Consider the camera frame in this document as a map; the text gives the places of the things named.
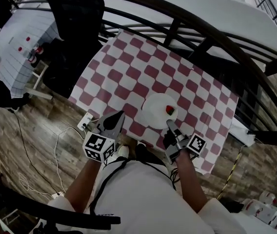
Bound yellow black striped tape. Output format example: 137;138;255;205
218;146;242;200

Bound person's white shoe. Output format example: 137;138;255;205
118;145;130;159

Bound white tiled table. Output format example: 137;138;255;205
0;8;59;100

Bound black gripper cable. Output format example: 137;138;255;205
89;156;178;215

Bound black bag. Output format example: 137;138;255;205
220;200;245;213

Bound person's right forearm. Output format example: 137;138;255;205
175;150;208;213

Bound white floor cable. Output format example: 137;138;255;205
18;127;86;197

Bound person's white shirt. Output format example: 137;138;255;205
48;159;249;234

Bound black curved bar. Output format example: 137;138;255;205
0;188;121;231

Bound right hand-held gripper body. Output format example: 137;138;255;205
164;133;207;164

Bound black jacket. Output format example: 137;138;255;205
0;0;14;28

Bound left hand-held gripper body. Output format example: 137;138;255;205
82;130;122;164

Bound black mesh office chair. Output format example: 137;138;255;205
42;0;105;98

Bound red white checkered table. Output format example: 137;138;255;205
68;29;239;176

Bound person's black trousers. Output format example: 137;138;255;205
135;143;165;167

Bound white round plate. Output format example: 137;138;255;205
142;93;179;130

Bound person's left forearm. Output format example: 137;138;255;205
64;158;104;213

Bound small red fruit piece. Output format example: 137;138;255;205
165;104;176;116

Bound black floor cable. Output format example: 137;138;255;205
14;111;61;193

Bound red label water bottle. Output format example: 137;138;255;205
25;37;44;55
18;47;38;64

